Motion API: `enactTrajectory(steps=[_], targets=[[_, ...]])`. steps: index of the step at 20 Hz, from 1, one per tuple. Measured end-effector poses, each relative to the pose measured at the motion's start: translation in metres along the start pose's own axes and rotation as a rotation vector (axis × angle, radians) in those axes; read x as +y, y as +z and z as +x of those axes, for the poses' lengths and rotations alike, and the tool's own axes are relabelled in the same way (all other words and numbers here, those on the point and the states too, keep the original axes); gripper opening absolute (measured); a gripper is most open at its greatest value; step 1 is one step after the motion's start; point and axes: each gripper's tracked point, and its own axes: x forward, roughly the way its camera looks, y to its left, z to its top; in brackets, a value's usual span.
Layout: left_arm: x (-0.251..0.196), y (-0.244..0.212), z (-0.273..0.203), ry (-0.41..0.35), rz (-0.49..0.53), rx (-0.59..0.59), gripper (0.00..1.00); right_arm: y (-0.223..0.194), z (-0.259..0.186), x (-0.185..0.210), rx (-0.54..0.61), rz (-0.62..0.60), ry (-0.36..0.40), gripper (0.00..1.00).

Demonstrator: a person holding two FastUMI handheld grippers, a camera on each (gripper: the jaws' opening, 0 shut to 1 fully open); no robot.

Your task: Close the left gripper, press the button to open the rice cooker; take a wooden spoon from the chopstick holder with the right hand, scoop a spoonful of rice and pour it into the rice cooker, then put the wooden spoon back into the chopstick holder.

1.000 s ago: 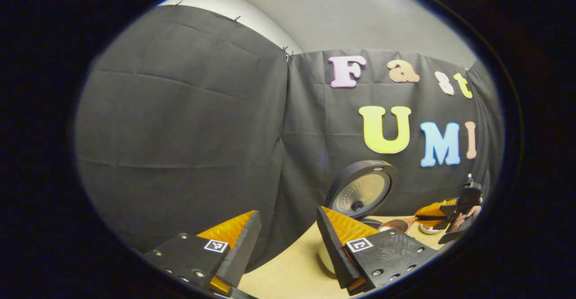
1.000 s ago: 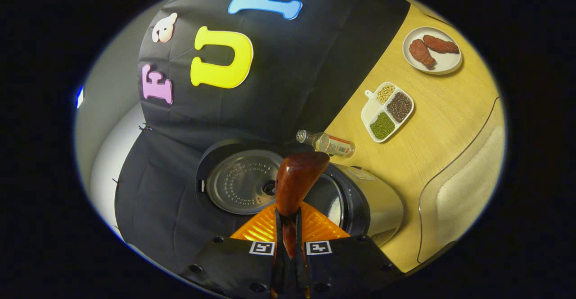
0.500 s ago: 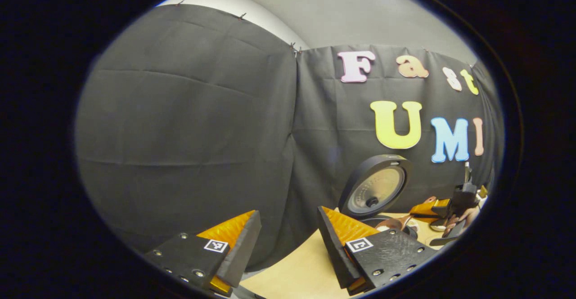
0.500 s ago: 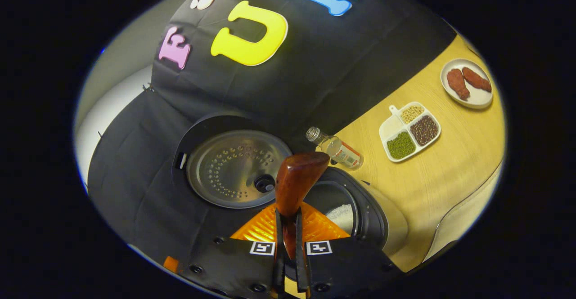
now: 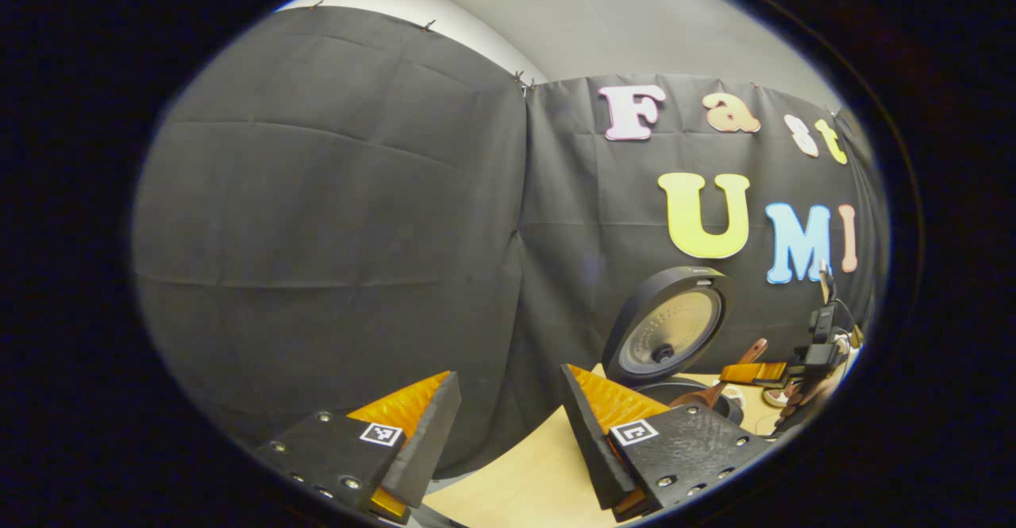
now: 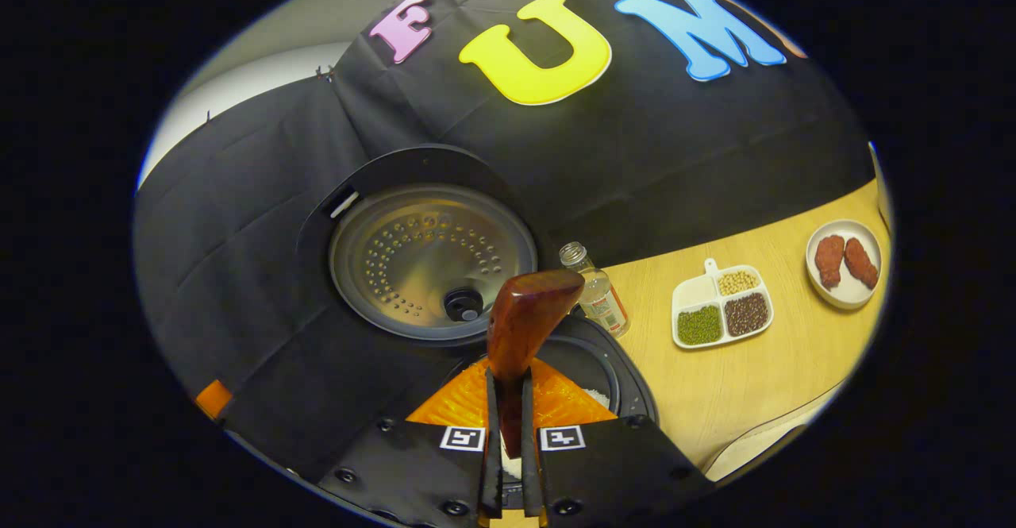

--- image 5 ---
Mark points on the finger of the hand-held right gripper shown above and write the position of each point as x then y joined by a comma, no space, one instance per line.
750,373

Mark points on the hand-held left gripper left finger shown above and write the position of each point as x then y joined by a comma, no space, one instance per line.
432,441

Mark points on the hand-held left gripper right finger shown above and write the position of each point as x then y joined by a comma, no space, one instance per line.
591,448

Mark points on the brown wooden spoon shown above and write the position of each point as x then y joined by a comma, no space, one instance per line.
700,397

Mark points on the dark grey rice cooker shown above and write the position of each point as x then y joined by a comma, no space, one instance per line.
667,329

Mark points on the black backdrop cloth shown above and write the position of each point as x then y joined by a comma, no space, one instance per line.
317,234

